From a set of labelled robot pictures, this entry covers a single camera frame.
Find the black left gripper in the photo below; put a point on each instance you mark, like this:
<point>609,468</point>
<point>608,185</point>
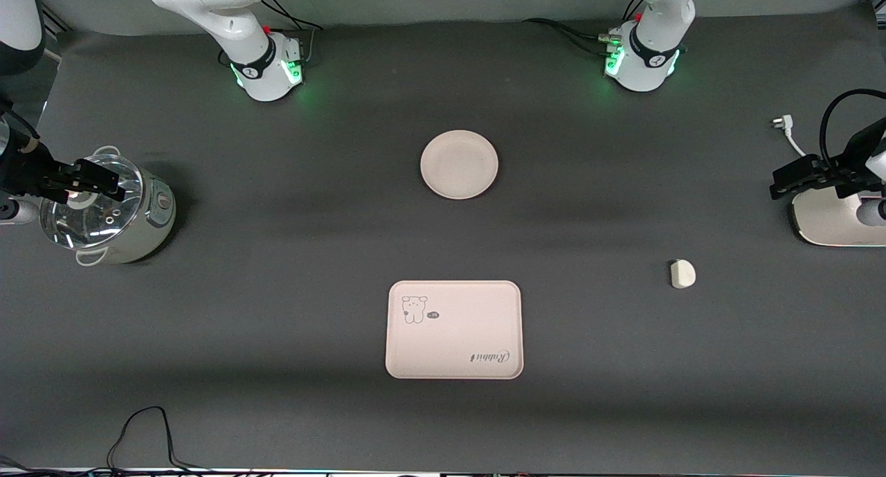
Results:
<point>842,167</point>

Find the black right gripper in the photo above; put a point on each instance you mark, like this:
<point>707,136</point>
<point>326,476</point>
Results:
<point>26,170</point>

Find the white steamed bun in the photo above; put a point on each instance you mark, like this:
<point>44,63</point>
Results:
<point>682,274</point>

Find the round cream plate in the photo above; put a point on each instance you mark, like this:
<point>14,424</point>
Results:
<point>459,164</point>

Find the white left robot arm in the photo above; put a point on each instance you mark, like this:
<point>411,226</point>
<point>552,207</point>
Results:
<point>651,55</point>

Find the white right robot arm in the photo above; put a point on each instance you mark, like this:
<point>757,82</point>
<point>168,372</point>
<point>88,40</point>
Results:
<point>228,20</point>

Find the cream rabbit print tray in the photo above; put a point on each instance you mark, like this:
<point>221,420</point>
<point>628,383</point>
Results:
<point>453,338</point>

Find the glass pot lid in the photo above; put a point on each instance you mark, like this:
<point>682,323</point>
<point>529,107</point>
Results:
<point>83,221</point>

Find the cream toaster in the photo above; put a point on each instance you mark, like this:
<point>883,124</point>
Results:
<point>830,221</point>

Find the cream electric cooking pot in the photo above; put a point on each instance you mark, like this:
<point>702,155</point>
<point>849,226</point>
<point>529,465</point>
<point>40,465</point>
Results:
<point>156,214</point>

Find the dark grey table cloth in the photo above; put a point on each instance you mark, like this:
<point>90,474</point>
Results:
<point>277,325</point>

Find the aluminium frame rail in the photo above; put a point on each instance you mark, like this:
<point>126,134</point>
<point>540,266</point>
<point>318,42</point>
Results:
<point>59,23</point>
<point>879,5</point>

